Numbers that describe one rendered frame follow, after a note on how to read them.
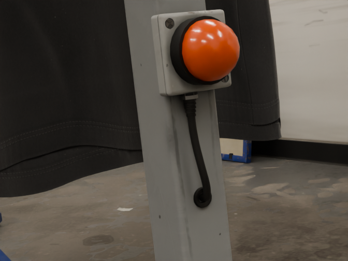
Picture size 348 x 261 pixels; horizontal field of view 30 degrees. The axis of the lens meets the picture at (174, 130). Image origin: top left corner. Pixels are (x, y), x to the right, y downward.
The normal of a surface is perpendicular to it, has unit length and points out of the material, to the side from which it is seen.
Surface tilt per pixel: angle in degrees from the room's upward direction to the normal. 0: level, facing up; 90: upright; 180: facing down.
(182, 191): 90
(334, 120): 90
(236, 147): 78
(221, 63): 119
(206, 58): 99
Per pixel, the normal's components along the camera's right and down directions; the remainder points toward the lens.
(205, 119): 0.55, 0.04
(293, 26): -0.83, 0.16
